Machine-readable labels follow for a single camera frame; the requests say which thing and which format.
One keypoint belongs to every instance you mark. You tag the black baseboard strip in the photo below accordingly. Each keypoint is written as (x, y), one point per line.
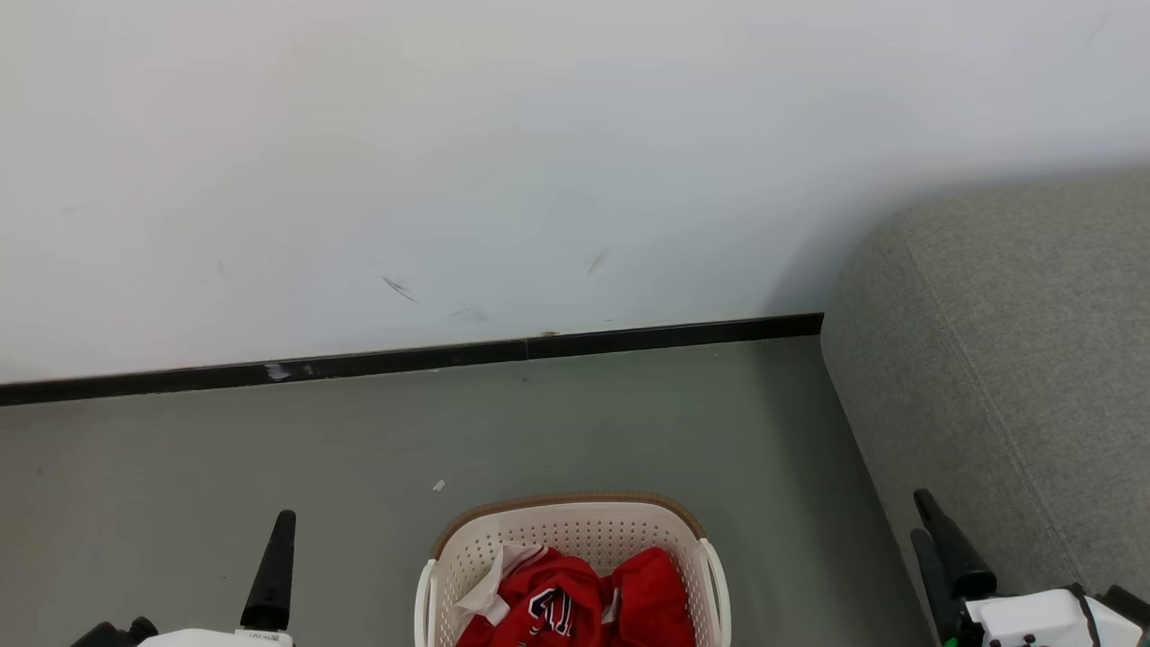
(359, 364)

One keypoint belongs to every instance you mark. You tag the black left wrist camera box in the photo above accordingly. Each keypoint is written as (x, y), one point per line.
(112, 635)

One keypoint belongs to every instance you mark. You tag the grey fabric sofa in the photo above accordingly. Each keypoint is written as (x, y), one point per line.
(1033, 359)

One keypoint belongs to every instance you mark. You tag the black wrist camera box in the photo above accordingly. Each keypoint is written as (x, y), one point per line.
(1127, 602)
(112, 635)

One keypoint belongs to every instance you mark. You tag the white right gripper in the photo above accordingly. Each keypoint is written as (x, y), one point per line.
(1033, 622)

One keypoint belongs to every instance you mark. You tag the white perforated laundry basket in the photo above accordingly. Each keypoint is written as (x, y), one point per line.
(575, 530)

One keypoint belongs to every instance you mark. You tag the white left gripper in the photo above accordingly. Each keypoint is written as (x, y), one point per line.
(216, 639)

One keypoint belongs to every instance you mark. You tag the red jersey with white lining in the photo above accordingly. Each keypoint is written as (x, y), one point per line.
(530, 582)

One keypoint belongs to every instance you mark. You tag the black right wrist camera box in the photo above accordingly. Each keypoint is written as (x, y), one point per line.
(1127, 602)

